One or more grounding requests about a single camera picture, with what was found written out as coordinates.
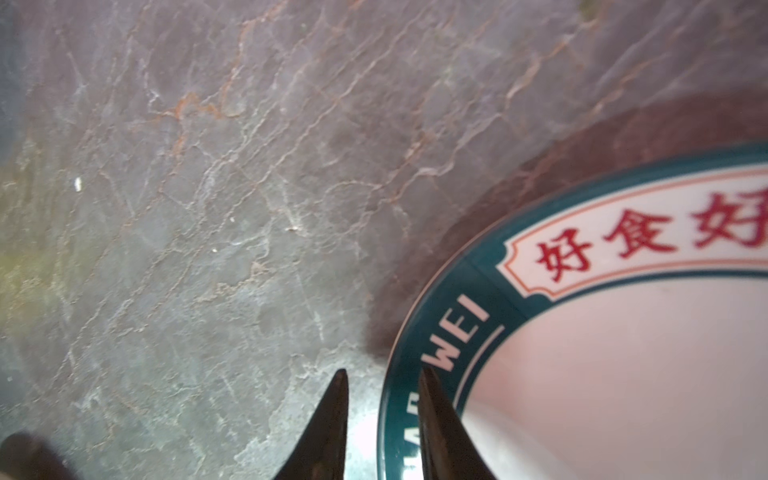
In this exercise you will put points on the white plate green lettered rim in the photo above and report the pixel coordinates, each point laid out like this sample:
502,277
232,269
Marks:
618,331

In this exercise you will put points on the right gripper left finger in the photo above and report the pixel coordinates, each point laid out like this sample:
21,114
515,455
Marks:
320,452

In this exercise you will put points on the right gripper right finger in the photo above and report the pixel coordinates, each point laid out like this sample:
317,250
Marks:
447,452

